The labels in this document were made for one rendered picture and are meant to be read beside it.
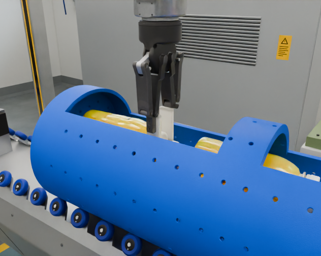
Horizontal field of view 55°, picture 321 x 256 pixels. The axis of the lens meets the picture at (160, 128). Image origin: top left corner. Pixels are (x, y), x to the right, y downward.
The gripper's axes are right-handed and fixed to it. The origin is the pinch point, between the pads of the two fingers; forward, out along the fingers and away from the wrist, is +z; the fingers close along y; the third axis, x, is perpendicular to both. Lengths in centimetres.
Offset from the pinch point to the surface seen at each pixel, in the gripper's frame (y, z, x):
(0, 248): -21, 119, -133
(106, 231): 10.0, 21.9, -7.1
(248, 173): 8.8, -0.9, 20.6
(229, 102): -158, 47, -45
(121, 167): 11.9, 3.1, -0.1
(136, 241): 9.4, 21.1, 0.4
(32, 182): 3, 26, -43
